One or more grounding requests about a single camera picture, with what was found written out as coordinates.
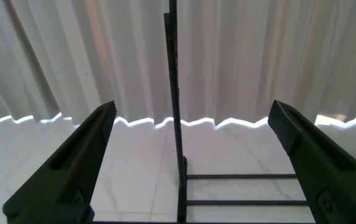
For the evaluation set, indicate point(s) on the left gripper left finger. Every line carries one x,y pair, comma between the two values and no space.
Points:
69,174

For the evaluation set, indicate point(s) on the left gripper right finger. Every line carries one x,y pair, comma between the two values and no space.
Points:
330,174

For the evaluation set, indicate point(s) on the black clothes rack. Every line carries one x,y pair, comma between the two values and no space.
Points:
174,93

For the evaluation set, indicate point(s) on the white curtain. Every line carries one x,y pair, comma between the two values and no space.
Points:
243,62

